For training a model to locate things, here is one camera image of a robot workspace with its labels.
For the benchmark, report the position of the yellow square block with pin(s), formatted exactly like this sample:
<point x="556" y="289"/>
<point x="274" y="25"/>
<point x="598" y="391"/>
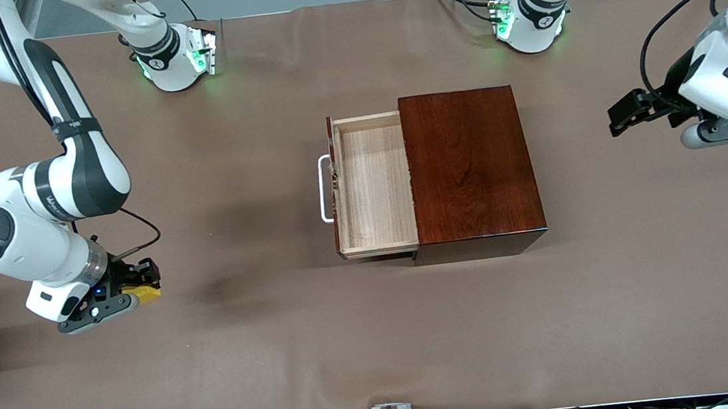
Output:
<point x="144" y="294"/>

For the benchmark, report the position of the wooden drawer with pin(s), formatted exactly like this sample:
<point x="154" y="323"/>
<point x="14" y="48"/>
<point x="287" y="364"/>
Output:
<point x="375" y="183"/>

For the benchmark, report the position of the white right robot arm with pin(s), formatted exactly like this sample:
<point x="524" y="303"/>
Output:
<point x="20" y="244"/>

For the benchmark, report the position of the brown table cover mat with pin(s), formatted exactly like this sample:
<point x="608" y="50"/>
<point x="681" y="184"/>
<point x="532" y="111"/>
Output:
<point x="220" y="378"/>

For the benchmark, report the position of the dark brown wooden cabinet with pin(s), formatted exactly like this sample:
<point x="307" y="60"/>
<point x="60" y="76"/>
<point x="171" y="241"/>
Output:
<point x="467" y="161"/>

